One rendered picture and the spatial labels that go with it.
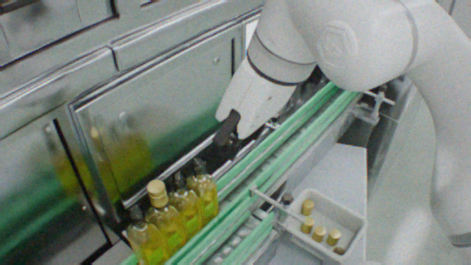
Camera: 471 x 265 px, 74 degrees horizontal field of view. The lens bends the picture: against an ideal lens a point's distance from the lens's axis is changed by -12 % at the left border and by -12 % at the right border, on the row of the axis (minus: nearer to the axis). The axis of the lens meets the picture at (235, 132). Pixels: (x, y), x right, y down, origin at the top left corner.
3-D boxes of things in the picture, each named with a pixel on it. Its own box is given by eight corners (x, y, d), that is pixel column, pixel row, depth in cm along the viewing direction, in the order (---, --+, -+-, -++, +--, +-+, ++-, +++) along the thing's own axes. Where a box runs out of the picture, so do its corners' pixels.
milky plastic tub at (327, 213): (304, 201, 114) (307, 184, 108) (363, 236, 103) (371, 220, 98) (273, 236, 104) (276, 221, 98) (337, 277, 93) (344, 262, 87)
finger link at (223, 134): (256, 85, 41) (255, 103, 46) (209, 132, 39) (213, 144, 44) (264, 91, 40) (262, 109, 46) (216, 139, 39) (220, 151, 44)
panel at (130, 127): (305, 68, 134) (315, -18, 112) (312, 71, 133) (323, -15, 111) (111, 217, 82) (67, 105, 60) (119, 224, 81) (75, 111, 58)
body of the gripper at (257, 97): (282, 18, 41) (254, 80, 50) (226, 48, 35) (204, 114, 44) (331, 56, 39) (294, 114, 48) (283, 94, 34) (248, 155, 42)
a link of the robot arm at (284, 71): (288, 5, 40) (280, 24, 42) (240, 29, 35) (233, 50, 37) (338, 44, 38) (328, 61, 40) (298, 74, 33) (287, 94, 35)
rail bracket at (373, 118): (348, 118, 142) (359, 72, 128) (384, 135, 134) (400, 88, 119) (343, 123, 140) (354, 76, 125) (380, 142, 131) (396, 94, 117)
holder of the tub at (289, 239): (290, 195, 117) (292, 179, 112) (362, 236, 104) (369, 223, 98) (259, 228, 107) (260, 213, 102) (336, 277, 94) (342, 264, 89)
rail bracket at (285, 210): (254, 201, 98) (256, 171, 90) (304, 233, 90) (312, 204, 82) (246, 208, 96) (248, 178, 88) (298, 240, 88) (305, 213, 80)
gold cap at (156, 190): (170, 195, 70) (167, 180, 67) (165, 209, 68) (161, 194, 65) (154, 191, 71) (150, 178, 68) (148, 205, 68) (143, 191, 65)
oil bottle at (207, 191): (205, 217, 95) (199, 163, 80) (221, 228, 92) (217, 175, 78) (190, 230, 91) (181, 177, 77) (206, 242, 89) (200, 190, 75)
